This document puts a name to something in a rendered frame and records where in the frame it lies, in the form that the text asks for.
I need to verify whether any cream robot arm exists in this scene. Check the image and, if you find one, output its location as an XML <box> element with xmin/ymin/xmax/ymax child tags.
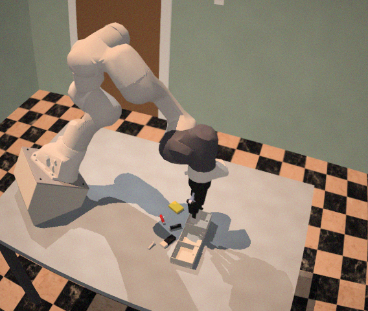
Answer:
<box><xmin>30</xmin><ymin>23</ymin><xmax>229</xmax><ymax>183</ymax></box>

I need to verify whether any grey rack of three bins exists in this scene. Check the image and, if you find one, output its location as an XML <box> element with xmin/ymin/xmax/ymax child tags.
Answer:
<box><xmin>170</xmin><ymin>211</ymin><xmax>212</xmax><ymax>269</ymax></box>

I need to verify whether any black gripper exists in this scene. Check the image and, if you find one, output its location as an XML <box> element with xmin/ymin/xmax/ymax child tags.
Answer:
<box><xmin>187</xmin><ymin>178</ymin><xmax>211</xmax><ymax>225</ymax></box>

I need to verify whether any yellow-orange flat square block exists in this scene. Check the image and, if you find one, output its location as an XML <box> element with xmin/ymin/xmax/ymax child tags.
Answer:
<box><xmin>168</xmin><ymin>201</ymin><xmax>184</xmax><ymax>214</ymax></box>

